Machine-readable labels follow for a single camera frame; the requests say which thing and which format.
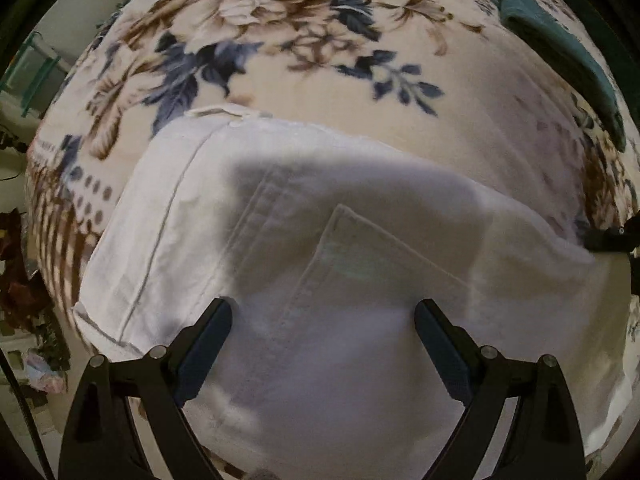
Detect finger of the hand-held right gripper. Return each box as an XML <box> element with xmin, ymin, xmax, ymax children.
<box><xmin>583</xmin><ymin>227</ymin><xmax>640</xmax><ymax>255</ymax></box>

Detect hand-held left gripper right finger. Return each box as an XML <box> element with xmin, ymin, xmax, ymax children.
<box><xmin>414</xmin><ymin>298</ymin><xmax>587</xmax><ymax>480</ymax></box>

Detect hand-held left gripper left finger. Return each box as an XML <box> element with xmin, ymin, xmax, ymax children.
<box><xmin>58</xmin><ymin>297</ymin><xmax>234</xmax><ymax>480</ymax></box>

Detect white pants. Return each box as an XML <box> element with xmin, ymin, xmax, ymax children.
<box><xmin>73</xmin><ymin>105</ymin><xmax>637</xmax><ymax>480</ymax></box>

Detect dark red cloth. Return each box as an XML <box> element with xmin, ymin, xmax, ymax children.
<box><xmin>0</xmin><ymin>207</ymin><xmax>56</xmax><ymax>331</ymax></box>

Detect teal folded cloth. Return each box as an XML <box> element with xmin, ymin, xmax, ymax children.
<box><xmin>495</xmin><ymin>0</ymin><xmax>628</xmax><ymax>153</ymax></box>

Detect floral printed blanket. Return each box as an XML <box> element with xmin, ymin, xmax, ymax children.
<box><xmin>25</xmin><ymin>0</ymin><xmax>640</xmax><ymax>480</ymax></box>

